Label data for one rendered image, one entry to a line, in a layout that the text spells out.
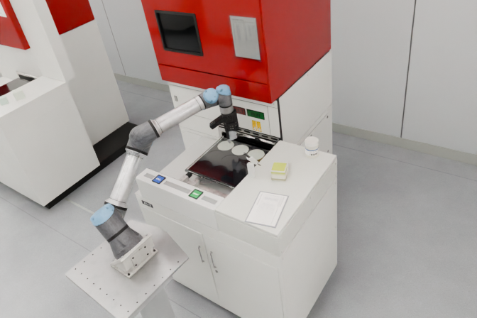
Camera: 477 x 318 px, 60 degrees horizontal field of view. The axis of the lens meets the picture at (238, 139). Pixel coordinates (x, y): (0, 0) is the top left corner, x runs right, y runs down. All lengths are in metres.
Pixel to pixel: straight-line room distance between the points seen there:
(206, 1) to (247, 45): 0.30
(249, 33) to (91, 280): 1.37
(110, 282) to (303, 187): 1.00
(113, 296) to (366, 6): 2.67
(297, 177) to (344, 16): 1.81
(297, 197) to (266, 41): 0.76
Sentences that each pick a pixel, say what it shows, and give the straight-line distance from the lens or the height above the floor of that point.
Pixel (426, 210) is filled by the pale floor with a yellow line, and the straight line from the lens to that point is 3.38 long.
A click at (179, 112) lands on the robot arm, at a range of 2.03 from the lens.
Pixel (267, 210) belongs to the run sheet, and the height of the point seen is 0.97.
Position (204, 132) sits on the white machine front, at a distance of 2.74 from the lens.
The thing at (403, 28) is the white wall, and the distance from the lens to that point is 3.45.
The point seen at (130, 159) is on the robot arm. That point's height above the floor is 1.15.
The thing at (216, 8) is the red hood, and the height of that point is 1.72.
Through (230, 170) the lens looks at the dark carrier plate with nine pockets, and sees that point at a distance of 2.30.
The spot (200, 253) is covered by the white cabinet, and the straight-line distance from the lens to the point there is 2.36.
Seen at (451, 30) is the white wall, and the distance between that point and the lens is 3.38.
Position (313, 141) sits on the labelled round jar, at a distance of 2.17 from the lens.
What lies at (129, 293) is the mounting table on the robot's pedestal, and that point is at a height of 0.82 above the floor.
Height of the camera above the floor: 2.33
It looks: 34 degrees down
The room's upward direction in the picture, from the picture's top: 9 degrees counter-clockwise
